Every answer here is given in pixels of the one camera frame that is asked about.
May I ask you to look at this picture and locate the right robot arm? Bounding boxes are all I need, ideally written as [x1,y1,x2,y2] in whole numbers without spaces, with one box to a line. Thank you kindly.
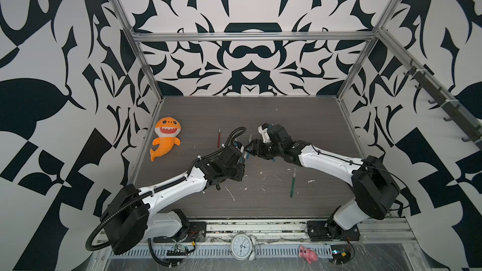
[247,124,400,232]

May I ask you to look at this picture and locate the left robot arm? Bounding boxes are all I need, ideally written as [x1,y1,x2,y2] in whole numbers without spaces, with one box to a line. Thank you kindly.
[100,143,245,255]

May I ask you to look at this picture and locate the green knife lower right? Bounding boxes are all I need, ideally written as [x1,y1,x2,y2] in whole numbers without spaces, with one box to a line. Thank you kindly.
[290,168,297,198]

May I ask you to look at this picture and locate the orange shark plush toy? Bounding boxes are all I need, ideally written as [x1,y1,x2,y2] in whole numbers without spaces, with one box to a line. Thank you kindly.
[149,117,182,162]

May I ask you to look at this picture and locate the white alarm clock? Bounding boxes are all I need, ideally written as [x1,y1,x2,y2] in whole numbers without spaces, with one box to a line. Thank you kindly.
[230,233,257,261]

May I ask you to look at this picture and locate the pink pig toy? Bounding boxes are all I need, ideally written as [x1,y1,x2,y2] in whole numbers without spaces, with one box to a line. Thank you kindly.
[298,245,318,264]

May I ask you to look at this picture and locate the green circuit board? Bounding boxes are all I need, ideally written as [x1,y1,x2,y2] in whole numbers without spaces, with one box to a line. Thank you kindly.
[329,243,355,265]

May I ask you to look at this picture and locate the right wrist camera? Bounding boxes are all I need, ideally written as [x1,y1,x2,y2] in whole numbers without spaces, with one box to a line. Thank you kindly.
[258,123,271,143]

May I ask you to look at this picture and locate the black corrugated cable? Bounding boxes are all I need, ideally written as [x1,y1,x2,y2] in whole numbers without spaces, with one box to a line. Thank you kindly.
[85,127,247,267]

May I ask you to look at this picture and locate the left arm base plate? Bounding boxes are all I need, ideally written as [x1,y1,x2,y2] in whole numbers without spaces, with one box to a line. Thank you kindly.
[153,222,207,243]

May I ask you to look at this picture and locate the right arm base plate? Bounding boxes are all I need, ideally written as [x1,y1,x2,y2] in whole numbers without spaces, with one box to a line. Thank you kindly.
[306,220,360,242]

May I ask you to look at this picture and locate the left circuit board wires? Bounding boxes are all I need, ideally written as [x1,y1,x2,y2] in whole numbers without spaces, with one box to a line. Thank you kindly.
[166,241,197,257]

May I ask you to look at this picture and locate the wall hook rack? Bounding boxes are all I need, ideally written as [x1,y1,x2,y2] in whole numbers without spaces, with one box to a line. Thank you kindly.
[403,59,481,150]

